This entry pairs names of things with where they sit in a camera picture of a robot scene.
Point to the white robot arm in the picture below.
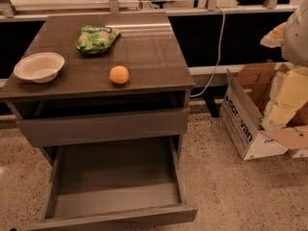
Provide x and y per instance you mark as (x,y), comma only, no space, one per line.
(294,47)

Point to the closed grey upper drawer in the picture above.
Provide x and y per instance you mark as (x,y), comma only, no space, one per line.
(79,129)

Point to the white bowl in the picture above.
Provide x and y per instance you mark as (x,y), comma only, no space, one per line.
(39,68)

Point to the dark grey drawer cabinet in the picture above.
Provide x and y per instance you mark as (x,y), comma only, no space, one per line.
(159,77)

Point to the orange fruit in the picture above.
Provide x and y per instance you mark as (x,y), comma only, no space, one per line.
(119,75)

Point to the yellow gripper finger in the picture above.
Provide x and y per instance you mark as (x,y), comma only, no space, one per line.
(288,94)
(274,37)

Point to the green chip bag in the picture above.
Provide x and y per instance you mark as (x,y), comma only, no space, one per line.
(96,39)

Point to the white corovan cardboard box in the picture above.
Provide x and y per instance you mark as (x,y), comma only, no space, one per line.
(243,104)

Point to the open grey lower drawer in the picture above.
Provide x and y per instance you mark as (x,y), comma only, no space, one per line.
(114,186)

